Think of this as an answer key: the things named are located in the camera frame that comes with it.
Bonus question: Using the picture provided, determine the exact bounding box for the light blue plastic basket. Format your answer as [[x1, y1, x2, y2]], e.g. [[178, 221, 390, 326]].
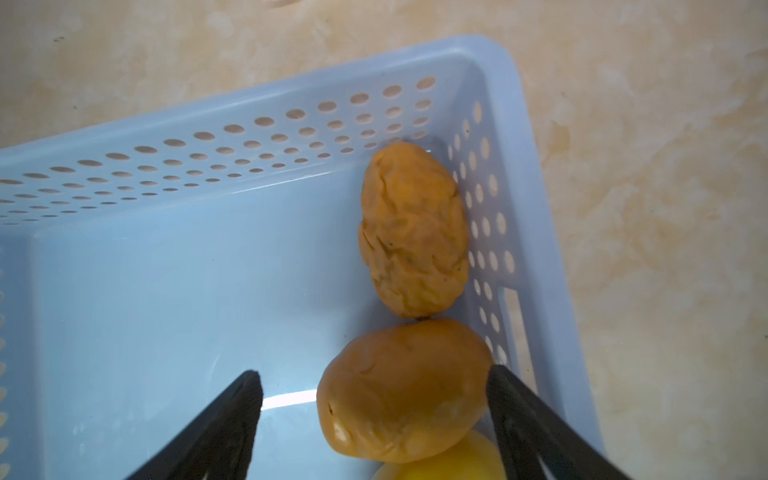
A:
[[1, 36, 603, 479]]

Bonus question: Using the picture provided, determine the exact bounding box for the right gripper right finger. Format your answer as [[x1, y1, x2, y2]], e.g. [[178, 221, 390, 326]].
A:
[[486, 365, 628, 480]]

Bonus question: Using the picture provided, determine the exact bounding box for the yellow green potato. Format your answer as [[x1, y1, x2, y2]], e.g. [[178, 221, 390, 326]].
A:
[[372, 430, 507, 480]]

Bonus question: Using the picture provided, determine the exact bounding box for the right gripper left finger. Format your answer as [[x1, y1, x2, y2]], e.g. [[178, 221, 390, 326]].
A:
[[130, 370, 264, 480]]

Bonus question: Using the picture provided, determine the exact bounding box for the orange potato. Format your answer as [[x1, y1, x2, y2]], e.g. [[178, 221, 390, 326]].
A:
[[316, 318, 494, 464], [358, 142, 469, 319]]

